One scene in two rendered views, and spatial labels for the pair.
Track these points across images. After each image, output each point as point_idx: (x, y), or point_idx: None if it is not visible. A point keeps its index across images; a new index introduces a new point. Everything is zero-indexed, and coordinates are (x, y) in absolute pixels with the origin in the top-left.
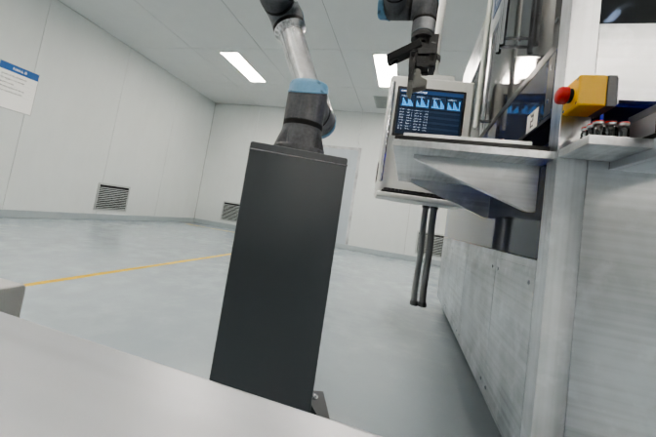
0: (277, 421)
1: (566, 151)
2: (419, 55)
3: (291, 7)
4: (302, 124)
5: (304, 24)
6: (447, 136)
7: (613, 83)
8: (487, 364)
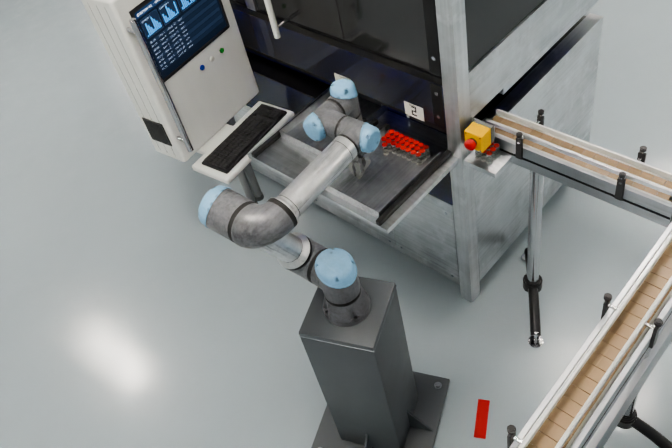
0: None
1: (473, 167)
2: None
3: None
4: (360, 295)
5: None
6: (401, 190)
7: (492, 131)
8: (398, 236)
